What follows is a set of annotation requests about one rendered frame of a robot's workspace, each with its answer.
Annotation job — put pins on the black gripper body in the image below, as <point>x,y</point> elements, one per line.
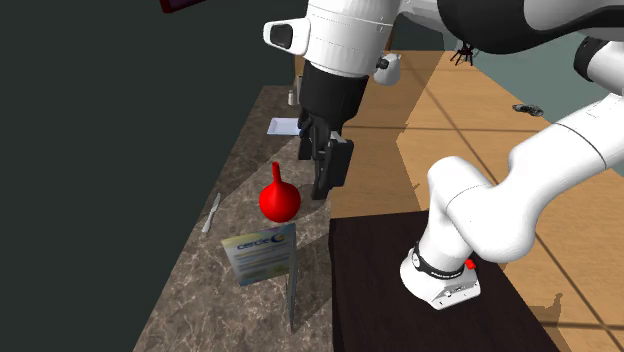
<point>334,97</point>

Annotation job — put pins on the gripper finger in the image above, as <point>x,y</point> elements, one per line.
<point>306,141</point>
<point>334,163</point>

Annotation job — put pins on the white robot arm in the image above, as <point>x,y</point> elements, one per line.
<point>492,214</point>

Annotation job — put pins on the white square plate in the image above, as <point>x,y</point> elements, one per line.
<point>282,126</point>

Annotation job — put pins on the small grey shaker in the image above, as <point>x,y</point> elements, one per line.
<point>292,97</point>

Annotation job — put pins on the red round vase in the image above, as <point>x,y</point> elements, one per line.
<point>279,201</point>

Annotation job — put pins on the pale printed flat box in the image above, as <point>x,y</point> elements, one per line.
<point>261,256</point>

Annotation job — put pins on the white knife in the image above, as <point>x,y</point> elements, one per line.
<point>210,218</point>

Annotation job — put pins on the dark robot stand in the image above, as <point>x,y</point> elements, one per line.
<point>375,292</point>

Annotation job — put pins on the black tripod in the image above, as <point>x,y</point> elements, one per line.
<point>463,52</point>

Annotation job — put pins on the small dark floor object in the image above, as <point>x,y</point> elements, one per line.
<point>529,109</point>

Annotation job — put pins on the dark red wall picture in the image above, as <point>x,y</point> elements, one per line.
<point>178,4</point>

